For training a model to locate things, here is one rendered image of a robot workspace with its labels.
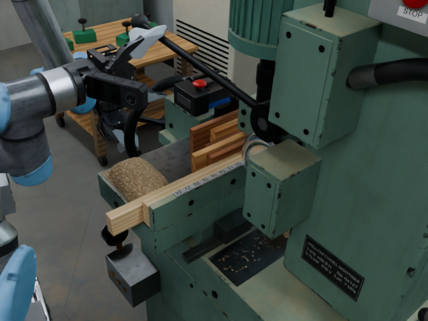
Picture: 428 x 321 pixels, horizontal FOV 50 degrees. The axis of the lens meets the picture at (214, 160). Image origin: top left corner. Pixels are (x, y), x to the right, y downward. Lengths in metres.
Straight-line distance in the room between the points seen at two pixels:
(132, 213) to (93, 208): 1.43
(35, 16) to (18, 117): 0.40
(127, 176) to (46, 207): 1.42
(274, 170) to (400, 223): 0.18
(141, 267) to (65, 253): 0.95
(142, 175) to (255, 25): 0.34
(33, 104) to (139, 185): 0.23
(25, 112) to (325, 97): 0.48
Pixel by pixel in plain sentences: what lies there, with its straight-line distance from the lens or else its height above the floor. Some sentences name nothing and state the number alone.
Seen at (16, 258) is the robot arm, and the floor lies 1.04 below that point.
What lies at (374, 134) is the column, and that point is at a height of 1.16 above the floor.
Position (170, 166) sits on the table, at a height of 0.90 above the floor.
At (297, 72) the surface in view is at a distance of 0.57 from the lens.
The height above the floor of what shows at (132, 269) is 0.62.
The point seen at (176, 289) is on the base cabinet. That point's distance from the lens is 1.08.
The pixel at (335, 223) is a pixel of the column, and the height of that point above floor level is 0.98.
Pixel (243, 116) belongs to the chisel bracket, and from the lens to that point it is 0.93.
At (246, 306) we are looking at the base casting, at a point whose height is 0.79.
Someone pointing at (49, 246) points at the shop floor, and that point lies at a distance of 2.09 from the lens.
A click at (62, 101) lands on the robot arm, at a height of 1.09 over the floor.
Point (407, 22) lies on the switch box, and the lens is 0.50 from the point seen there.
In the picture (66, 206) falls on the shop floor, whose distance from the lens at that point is 2.26.
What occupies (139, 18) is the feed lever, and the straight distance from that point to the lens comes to 0.93.
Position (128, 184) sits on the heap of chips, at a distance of 0.87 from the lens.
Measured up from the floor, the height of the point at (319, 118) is 1.20.
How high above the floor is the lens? 1.48
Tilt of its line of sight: 37 degrees down
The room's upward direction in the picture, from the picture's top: 3 degrees clockwise
